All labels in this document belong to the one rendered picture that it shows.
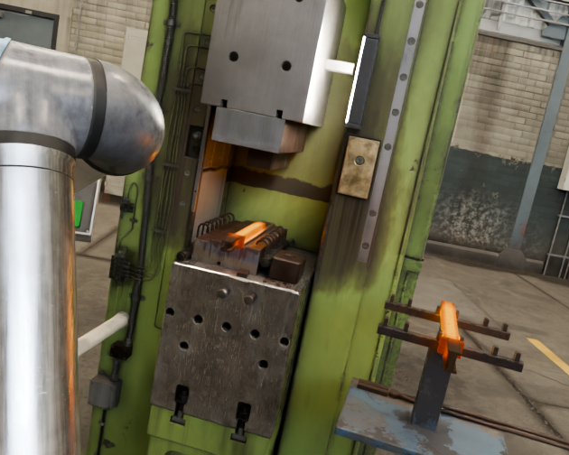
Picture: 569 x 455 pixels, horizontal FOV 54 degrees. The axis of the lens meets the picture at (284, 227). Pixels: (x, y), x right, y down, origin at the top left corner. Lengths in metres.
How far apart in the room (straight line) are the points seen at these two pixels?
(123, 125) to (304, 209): 1.44
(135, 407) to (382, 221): 1.05
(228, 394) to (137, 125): 1.14
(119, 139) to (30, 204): 0.14
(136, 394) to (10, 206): 1.52
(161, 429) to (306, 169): 0.99
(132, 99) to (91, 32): 7.31
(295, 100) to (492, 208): 6.73
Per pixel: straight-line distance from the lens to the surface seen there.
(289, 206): 2.06
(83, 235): 1.63
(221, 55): 1.63
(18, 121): 0.62
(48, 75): 0.65
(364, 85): 1.65
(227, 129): 1.60
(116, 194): 7.23
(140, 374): 2.02
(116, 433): 2.15
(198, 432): 1.79
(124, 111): 0.66
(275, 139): 1.57
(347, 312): 1.76
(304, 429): 1.92
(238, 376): 1.67
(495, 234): 8.24
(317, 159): 2.04
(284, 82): 1.57
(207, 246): 1.65
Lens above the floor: 1.35
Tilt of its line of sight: 10 degrees down
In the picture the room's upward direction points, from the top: 11 degrees clockwise
